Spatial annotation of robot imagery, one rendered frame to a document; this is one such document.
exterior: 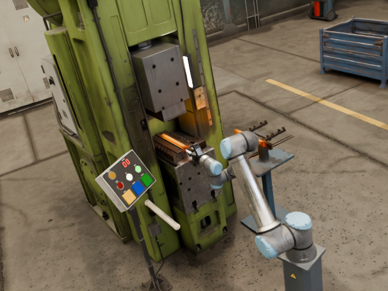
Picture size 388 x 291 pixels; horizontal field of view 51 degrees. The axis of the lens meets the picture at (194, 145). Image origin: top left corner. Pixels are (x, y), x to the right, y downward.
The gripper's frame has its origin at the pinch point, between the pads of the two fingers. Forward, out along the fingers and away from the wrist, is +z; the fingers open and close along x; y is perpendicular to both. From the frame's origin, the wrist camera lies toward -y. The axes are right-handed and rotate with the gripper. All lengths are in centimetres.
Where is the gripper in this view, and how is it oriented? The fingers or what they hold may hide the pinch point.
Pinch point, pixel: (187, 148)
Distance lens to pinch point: 310.9
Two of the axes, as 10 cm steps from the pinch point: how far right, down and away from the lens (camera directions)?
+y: 1.6, 8.5, 5.0
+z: -5.8, -3.4, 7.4
